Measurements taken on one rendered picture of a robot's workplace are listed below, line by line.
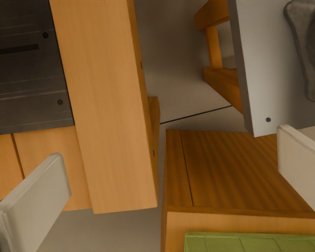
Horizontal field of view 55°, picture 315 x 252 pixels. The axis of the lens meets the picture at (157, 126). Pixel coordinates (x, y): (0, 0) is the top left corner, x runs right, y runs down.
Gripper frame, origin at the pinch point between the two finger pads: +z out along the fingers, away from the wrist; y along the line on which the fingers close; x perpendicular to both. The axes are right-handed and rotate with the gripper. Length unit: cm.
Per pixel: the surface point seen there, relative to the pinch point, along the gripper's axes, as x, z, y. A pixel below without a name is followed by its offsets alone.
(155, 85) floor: -11, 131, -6
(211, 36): 8, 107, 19
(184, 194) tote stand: -34, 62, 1
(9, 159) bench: -12, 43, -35
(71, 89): 1.3, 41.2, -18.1
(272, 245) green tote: -43, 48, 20
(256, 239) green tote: -42, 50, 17
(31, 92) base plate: 1.7, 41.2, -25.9
